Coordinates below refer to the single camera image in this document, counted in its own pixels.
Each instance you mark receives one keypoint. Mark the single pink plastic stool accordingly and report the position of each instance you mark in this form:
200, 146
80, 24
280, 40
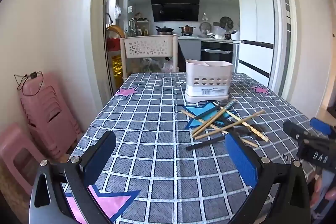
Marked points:
15, 150

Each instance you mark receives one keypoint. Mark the black garbage bag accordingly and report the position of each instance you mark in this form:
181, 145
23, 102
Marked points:
181, 56

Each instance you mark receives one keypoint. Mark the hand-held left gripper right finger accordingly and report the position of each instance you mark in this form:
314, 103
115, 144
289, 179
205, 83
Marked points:
240, 158

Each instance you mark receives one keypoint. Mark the person's right hand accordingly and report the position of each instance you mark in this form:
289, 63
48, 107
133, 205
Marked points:
319, 188

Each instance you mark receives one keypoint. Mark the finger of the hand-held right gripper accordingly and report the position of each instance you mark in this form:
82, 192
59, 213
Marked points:
321, 125
291, 128

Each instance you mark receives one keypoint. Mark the round metal steamer rack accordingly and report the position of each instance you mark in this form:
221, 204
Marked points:
205, 27

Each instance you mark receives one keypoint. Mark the spice rack with bottles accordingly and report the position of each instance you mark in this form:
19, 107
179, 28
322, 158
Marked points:
139, 28

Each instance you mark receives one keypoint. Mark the black wok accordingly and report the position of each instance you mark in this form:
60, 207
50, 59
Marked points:
164, 29

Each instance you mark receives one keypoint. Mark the copper cooking pot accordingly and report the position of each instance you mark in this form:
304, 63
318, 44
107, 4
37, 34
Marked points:
187, 29

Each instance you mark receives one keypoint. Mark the round dark divided tray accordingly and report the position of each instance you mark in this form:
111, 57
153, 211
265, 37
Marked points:
226, 22

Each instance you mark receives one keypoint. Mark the round wooden board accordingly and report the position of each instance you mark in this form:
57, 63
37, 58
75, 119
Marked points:
115, 32

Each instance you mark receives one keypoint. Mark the white rice cooker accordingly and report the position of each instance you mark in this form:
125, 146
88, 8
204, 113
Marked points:
235, 35

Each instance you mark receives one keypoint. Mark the black built-in oven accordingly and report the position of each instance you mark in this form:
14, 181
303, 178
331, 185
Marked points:
216, 52

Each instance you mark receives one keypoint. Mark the white refrigerator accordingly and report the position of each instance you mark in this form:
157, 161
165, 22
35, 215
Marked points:
252, 16

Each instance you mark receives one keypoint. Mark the red plastic basin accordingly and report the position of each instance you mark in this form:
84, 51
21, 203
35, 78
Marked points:
113, 45

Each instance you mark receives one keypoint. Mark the black range hood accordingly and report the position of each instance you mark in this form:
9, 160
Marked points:
174, 7

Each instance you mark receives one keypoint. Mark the hanging white plastic bag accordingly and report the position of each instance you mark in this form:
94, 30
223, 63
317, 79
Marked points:
118, 11

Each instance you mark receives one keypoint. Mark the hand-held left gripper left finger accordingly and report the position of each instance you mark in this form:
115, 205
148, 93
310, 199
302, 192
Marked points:
99, 158

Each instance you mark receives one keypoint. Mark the large pink paper star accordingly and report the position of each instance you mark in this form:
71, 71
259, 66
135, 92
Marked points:
110, 203

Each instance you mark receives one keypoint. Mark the metal spoon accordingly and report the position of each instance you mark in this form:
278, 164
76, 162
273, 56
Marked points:
258, 130
223, 102

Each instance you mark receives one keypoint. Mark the blue paper star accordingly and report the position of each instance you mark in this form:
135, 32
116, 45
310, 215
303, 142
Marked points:
203, 108

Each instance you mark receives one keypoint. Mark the black bamboo chopstick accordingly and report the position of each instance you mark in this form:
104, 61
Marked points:
206, 113
204, 143

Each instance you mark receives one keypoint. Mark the white perforated storage trolley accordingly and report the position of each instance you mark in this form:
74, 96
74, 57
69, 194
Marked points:
147, 47

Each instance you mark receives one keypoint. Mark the white plastic utensil holder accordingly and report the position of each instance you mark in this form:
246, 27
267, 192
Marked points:
207, 74

